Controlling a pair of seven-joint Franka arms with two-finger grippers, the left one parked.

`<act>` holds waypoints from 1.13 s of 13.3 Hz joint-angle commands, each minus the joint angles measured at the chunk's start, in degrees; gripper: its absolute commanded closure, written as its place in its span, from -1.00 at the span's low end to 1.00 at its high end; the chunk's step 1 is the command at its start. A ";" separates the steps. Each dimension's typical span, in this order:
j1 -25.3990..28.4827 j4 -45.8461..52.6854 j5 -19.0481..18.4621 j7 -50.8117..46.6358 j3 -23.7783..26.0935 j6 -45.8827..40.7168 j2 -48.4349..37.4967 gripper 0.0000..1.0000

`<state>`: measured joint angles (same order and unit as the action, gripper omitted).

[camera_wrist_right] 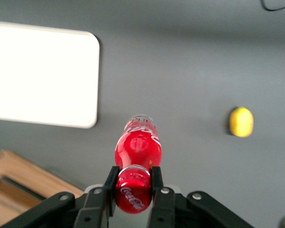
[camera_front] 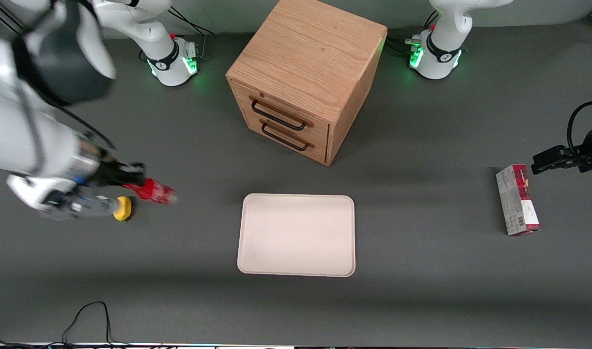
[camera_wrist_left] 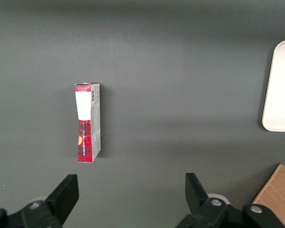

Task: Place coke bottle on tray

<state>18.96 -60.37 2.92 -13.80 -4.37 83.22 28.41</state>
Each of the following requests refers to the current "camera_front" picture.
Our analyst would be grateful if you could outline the grey and red carton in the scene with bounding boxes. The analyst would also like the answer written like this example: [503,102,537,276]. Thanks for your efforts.
[495,164,541,237]

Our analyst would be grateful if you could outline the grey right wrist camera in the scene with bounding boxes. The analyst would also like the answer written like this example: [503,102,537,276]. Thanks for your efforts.
[38,193,118,222]

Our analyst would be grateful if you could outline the black left gripper cable loop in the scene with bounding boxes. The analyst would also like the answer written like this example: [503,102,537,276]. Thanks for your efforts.
[566,101,592,157]

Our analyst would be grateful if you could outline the black arm base cables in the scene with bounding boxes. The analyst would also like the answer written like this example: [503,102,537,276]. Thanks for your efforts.
[166,6,216,62]
[386,10,440,57]

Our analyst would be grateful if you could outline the thin black table cable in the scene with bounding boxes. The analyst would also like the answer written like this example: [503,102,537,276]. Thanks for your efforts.
[0,301,132,348]

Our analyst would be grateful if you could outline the beige rectangular tray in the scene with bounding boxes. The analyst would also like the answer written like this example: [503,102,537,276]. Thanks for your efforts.
[236,193,357,278]

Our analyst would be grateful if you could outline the black right arm base cables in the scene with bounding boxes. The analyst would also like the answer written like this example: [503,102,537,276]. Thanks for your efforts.
[166,6,216,62]

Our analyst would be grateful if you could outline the red coke bottle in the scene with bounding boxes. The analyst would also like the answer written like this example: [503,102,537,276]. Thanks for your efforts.
[124,177,179,206]

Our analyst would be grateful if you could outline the black left arm base cables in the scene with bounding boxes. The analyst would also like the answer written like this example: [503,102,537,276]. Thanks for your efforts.
[386,10,440,57]

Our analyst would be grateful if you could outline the long black drawer handle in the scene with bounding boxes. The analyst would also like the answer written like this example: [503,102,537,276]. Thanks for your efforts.
[249,97,314,131]

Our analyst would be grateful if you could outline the yellow lemon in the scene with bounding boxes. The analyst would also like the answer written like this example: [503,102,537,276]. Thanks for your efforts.
[113,196,132,222]

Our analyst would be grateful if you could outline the wooden drawer cabinet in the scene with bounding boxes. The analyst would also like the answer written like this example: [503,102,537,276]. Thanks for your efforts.
[225,0,389,167]

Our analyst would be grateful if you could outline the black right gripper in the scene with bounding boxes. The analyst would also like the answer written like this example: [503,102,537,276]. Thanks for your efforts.
[85,155,147,190]

